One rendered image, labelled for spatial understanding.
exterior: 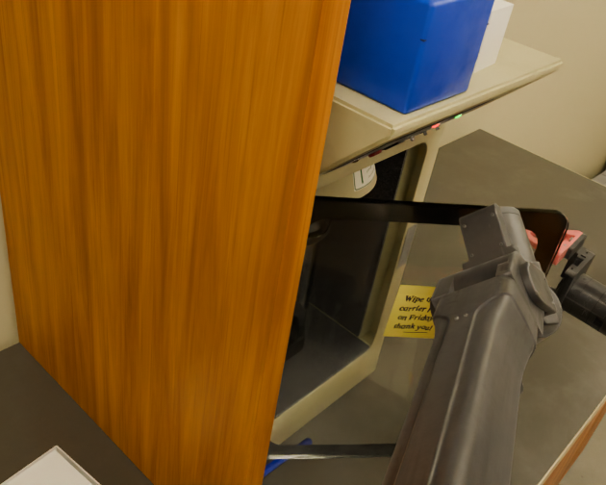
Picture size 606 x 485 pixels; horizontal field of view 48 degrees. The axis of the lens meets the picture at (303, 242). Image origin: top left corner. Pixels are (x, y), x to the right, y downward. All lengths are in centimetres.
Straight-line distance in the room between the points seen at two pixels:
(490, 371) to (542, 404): 78
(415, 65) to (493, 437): 29
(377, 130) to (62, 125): 36
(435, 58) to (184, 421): 48
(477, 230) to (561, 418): 62
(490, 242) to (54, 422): 66
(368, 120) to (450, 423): 27
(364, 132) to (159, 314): 31
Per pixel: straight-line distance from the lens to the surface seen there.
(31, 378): 109
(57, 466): 93
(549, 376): 126
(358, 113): 55
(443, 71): 58
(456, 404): 38
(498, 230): 62
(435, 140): 89
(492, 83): 68
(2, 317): 114
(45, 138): 81
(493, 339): 45
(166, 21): 58
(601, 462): 256
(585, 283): 97
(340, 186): 79
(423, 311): 77
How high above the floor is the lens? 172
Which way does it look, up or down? 35 degrees down
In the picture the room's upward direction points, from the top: 10 degrees clockwise
